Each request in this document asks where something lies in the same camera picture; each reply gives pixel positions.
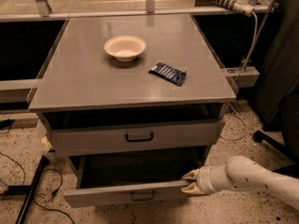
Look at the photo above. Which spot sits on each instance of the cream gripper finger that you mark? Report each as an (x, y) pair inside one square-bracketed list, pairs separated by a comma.
[(191, 175), (192, 189)]

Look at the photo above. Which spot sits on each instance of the grey drawer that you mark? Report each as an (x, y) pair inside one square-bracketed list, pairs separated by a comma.
[(88, 141), (132, 178)]

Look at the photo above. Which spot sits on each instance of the white round bowl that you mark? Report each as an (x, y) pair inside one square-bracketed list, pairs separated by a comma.
[(125, 48)]

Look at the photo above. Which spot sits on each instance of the white power strip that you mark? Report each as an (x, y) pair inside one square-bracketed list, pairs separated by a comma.
[(237, 6)]

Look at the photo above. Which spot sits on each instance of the blue snack packet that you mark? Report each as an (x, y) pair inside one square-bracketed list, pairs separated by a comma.
[(168, 73)]

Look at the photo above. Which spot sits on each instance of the black office chair base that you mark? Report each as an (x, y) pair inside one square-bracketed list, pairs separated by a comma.
[(290, 150)]

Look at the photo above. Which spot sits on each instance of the grey drawer cabinet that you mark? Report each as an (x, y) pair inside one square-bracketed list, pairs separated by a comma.
[(84, 87)]

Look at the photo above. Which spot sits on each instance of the grey top drawer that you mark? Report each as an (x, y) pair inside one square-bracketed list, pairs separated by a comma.
[(88, 141)]

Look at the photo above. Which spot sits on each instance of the black metal floor bar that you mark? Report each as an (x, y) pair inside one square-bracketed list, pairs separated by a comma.
[(32, 189)]

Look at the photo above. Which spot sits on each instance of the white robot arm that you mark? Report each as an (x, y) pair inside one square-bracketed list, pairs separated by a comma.
[(242, 174)]

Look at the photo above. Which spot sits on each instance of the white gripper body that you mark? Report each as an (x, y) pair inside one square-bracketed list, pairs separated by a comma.
[(203, 180)]

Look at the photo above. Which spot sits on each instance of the grey aluminium frame rail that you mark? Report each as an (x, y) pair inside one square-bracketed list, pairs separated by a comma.
[(58, 16)]

